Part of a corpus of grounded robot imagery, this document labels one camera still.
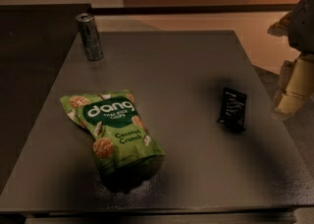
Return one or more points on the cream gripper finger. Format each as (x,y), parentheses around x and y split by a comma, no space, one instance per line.
(296,84)

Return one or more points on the green rice chip bag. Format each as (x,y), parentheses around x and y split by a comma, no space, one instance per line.
(121,139)

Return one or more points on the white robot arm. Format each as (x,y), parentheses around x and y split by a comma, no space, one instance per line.
(298,27)

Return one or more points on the silver redbull can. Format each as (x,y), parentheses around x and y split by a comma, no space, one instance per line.
(89,35)

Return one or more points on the black snack bar wrapper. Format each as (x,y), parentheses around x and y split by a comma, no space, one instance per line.
(232,113)

